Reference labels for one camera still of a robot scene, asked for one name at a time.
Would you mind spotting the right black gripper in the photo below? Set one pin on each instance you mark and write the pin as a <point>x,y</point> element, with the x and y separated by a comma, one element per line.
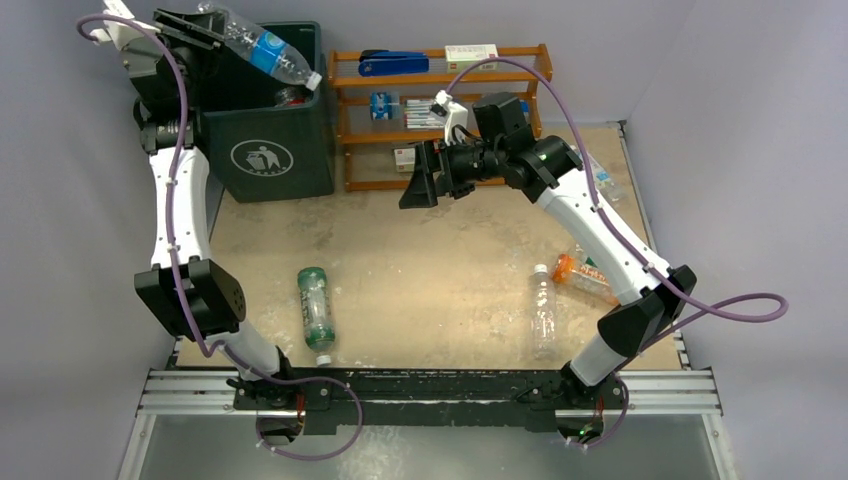
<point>442,171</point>

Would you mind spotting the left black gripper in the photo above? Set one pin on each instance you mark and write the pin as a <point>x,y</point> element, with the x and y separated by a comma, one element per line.
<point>205,37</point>

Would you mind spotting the blue label clear bottle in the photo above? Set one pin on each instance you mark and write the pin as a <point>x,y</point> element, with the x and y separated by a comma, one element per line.
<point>263,49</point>

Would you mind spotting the green tinted bottle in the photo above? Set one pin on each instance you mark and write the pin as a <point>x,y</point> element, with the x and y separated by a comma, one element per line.
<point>318,325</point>

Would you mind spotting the red label bottle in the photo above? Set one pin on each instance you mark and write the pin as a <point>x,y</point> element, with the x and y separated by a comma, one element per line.
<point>291,96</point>

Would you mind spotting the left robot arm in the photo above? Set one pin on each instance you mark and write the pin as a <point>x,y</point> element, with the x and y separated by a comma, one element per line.
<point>185,289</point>

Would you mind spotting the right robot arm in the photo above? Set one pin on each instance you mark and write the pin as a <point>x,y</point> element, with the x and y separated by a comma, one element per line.
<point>493,140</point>

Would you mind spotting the dark green trash bin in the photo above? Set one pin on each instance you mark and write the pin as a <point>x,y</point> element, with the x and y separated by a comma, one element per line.
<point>260,152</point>

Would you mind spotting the pack of coloured markers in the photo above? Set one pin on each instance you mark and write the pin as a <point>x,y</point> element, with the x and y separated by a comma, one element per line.
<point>417,115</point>

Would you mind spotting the orange wooden shelf rack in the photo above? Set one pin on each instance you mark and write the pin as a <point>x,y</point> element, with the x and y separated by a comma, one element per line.
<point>366,144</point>

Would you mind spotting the blue white tape dispenser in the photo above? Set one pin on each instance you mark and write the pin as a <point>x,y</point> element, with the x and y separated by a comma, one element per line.
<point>382,105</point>

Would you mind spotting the white green box top shelf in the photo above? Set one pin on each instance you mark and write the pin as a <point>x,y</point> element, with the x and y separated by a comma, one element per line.
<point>459,57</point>

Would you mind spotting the blue stapler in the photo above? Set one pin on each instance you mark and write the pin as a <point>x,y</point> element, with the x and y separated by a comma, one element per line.
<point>381,62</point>

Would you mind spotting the clear unlabelled bottle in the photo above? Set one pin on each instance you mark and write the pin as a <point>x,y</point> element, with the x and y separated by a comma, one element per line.
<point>544,332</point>

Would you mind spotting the orange drink bottle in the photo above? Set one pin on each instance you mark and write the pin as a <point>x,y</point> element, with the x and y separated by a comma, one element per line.
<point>570,271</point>

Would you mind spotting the white blue label bottle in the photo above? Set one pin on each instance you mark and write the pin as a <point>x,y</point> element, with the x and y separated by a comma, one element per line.
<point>605,185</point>

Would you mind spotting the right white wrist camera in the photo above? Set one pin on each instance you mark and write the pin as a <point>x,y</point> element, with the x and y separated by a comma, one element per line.
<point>453,117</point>

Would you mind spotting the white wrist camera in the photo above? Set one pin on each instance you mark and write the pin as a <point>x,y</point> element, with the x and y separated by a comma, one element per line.
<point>453,117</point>
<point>117,33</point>

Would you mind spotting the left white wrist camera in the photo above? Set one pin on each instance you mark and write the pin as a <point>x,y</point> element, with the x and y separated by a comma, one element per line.
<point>117,33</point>

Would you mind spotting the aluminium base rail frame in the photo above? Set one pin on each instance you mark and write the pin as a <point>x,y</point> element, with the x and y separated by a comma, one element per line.
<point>319,400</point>

